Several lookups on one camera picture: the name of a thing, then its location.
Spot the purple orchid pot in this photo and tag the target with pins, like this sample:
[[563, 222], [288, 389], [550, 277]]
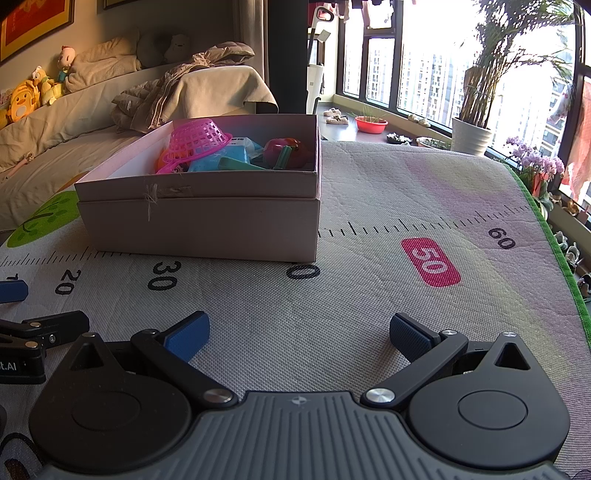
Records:
[[536, 171]]

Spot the orange toy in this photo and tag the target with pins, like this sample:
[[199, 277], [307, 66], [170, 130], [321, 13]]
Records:
[[164, 163]]

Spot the pink round toy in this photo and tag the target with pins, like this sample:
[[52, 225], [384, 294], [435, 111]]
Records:
[[300, 156]]

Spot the brown crumpled blanket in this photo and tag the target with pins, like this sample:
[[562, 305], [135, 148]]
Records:
[[140, 108]]

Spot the red framed picture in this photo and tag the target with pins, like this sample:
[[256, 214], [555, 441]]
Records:
[[32, 21]]

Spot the red plastic basin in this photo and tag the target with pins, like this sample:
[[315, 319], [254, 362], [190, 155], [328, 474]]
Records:
[[371, 125]]

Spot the yellow plush toy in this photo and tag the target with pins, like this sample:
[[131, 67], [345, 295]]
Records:
[[24, 99]]

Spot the tall green palm plant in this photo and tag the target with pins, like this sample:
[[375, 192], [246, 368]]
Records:
[[502, 25]]

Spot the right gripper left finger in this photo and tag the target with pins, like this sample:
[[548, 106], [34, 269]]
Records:
[[166, 356]]

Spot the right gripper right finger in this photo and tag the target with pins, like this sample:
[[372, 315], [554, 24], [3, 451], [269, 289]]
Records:
[[431, 354]]

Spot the pink cardboard box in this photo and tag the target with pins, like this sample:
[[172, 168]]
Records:
[[265, 215]]

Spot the white standing appliance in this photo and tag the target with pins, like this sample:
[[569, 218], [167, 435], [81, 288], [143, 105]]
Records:
[[316, 41]]

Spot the beige sofa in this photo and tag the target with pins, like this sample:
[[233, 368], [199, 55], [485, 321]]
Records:
[[72, 131]]

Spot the blue paper packet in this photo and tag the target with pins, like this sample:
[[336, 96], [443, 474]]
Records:
[[241, 149]]

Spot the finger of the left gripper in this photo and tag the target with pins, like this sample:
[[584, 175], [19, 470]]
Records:
[[49, 331], [12, 291]]

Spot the pink hanging clothes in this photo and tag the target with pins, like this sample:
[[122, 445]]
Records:
[[573, 109]]

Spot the white plant pot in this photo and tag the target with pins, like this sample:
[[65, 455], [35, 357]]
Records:
[[470, 139]]

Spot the pink plastic basket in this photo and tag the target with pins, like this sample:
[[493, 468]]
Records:
[[194, 140]]

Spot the printed ruler play mat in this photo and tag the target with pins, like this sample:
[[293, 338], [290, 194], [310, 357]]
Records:
[[455, 243]]

